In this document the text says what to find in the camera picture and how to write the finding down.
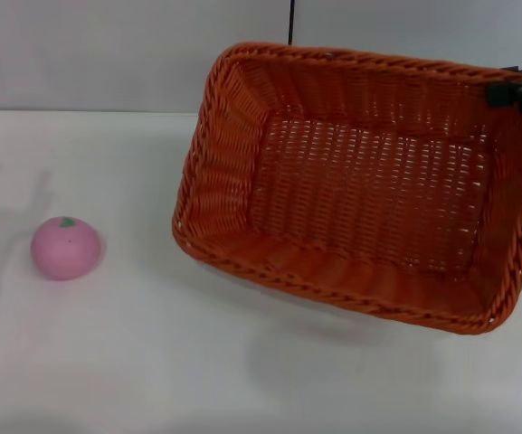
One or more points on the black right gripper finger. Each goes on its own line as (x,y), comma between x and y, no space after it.
(512,69)
(505,95)

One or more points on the orange woven plastic basket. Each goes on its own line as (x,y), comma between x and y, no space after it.
(360,199)

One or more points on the pink peach toy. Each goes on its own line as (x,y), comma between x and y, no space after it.
(64,251)

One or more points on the black vertical wall strip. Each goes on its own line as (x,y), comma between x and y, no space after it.
(291,20)

